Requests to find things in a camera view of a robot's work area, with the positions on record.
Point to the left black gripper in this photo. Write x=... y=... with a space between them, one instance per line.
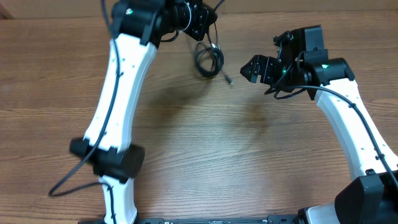
x=204 y=15

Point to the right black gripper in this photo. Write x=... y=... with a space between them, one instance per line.
x=268 y=66

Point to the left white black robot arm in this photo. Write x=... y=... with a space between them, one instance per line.
x=137 y=29

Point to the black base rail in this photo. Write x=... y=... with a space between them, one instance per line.
x=214 y=221

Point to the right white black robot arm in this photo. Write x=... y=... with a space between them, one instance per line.
x=303 y=65

